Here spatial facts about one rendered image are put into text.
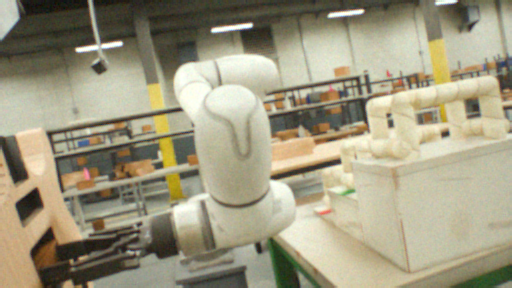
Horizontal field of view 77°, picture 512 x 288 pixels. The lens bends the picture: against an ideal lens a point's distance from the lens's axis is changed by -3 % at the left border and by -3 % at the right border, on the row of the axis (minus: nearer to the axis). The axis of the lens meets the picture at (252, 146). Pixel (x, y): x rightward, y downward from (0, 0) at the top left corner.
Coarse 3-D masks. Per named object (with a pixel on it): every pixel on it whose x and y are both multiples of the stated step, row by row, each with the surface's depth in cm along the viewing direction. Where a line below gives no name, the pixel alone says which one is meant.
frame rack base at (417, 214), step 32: (416, 160) 51; (448, 160) 52; (480, 160) 52; (384, 192) 54; (416, 192) 51; (448, 192) 52; (480, 192) 53; (384, 224) 56; (416, 224) 51; (448, 224) 52; (480, 224) 53; (384, 256) 58; (416, 256) 51; (448, 256) 52
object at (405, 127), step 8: (392, 104) 53; (400, 104) 52; (408, 104) 51; (392, 112) 53; (400, 112) 52; (408, 112) 51; (400, 120) 52; (408, 120) 51; (400, 128) 52; (408, 128) 52; (416, 128) 52; (400, 136) 52; (408, 136) 52; (416, 136) 52; (416, 144) 52; (416, 152) 52; (408, 160) 52
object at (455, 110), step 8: (448, 104) 63; (456, 104) 62; (448, 112) 63; (456, 112) 62; (464, 112) 62; (448, 120) 64; (456, 120) 62; (464, 120) 62; (456, 128) 63; (456, 136) 63; (464, 136) 62
